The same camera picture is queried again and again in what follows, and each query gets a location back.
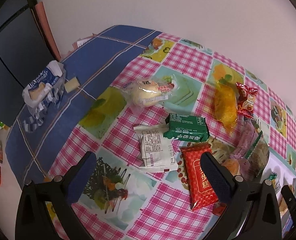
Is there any white printed snack packet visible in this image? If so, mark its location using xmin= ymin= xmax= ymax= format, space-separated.
xmin=133 ymin=125 xmax=180 ymax=172

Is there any round bun in clear wrapper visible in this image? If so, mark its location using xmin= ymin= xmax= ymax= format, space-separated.
xmin=122 ymin=76 xmax=180 ymax=108

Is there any dark cabinet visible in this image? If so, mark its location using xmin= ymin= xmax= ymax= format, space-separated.
xmin=0 ymin=5 xmax=61 ymax=128

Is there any small bun in clear wrapper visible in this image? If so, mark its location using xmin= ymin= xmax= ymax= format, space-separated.
xmin=222 ymin=158 xmax=241 ymax=175

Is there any large red snack packet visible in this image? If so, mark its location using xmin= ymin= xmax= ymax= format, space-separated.
xmin=180 ymin=142 xmax=220 ymax=211

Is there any blue and white snack bag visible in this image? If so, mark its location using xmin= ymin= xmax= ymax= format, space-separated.
xmin=22 ymin=60 xmax=67 ymax=133

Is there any white box with teal rim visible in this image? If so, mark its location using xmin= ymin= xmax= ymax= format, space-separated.
xmin=263 ymin=152 xmax=296 ymax=218

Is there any pale yellow cake block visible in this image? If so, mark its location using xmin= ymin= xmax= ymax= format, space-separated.
xmin=64 ymin=77 xmax=80 ymax=93

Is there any pink checked printed tablecloth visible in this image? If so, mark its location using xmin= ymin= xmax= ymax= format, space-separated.
xmin=46 ymin=31 xmax=296 ymax=240

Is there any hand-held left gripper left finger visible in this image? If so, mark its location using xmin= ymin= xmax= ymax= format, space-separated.
xmin=15 ymin=151 xmax=98 ymax=240

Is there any pink snack packet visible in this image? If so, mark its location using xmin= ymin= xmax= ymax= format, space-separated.
xmin=234 ymin=120 xmax=257 ymax=160

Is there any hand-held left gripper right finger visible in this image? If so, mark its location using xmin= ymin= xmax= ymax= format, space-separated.
xmin=200 ymin=152 xmax=282 ymax=240

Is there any clear packet with green edge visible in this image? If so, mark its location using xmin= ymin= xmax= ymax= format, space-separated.
xmin=246 ymin=130 xmax=270 ymax=178

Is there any small red snack packet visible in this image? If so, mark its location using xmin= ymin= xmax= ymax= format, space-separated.
xmin=236 ymin=82 xmax=259 ymax=118

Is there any yellow snack packet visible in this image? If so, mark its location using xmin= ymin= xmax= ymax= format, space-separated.
xmin=213 ymin=82 xmax=239 ymax=130

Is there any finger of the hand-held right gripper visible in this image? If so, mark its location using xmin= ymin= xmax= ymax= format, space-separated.
xmin=281 ymin=184 xmax=296 ymax=221

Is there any stack of papers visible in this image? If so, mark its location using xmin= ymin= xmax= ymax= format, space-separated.
xmin=71 ymin=33 xmax=96 ymax=51

